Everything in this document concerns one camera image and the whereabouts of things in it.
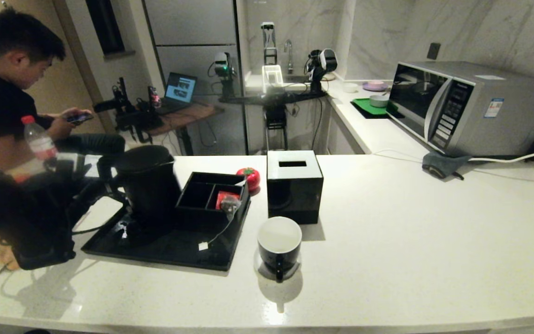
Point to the smartphone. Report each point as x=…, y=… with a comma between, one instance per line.
x=80, y=118

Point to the chrome faucet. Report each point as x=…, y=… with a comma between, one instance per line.
x=290, y=59

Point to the dark grey cloth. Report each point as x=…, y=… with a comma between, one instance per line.
x=438, y=163

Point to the green tray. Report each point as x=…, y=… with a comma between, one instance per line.
x=364, y=105

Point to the plastic water bottle red cap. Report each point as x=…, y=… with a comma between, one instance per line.
x=39, y=141

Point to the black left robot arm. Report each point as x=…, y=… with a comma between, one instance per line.
x=21, y=218

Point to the black electric kettle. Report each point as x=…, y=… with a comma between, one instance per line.
x=151, y=185

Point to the black mug white inside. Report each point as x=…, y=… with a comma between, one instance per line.
x=278, y=257

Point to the open laptop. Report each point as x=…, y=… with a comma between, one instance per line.
x=181, y=89

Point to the purple plate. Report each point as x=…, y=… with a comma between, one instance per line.
x=374, y=86

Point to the silver microwave oven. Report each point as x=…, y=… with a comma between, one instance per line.
x=503, y=118

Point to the dark wall socket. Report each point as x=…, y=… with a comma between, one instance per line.
x=433, y=50

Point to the red tomato kitchen timer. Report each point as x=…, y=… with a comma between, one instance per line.
x=252, y=179

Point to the red tea packet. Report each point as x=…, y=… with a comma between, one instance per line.
x=223, y=198

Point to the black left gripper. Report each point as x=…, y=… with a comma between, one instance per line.
x=81, y=188

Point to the wooden desk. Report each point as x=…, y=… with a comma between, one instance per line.
x=188, y=117

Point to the black serving tray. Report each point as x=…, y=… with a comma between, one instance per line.
x=165, y=246

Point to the black tissue box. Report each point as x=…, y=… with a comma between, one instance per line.
x=295, y=195

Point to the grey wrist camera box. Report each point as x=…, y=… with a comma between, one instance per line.
x=70, y=163

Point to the small white bowl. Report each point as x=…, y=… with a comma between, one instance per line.
x=350, y=86

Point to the dark window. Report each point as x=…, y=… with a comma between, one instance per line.
x=104, y=28

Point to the tan cloth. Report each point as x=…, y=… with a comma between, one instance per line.
x=0, y=255

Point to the grey bowl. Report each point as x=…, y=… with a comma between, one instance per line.
x=378, y=100

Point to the black compartment organizer box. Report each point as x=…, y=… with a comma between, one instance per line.
x=193, y=195

